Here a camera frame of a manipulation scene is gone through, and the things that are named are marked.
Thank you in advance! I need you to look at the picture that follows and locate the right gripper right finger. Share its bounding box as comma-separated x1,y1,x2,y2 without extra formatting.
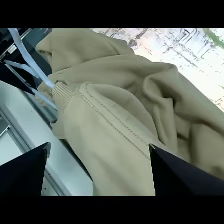
148,143,224,197

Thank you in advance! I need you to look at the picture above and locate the beige sweatshirt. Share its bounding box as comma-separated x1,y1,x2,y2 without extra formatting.
35,28,224,197

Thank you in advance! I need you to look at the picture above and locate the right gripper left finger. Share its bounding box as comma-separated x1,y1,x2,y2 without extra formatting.
0,141,52,197

